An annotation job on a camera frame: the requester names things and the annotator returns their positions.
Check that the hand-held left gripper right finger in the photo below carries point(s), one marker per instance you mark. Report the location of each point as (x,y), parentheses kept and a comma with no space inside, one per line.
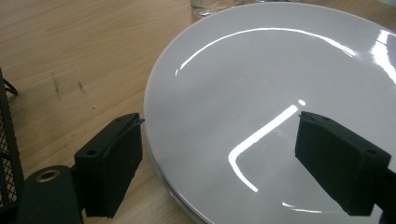
(339,161)

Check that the clear drinking glass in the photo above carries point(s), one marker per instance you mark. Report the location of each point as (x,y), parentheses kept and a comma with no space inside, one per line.
(211,7)

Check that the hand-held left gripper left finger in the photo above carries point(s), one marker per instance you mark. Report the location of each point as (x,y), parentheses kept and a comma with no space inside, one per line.
(109,168)

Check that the grey striped placemat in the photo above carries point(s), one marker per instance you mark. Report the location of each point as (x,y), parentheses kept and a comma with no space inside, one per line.
(389,2)

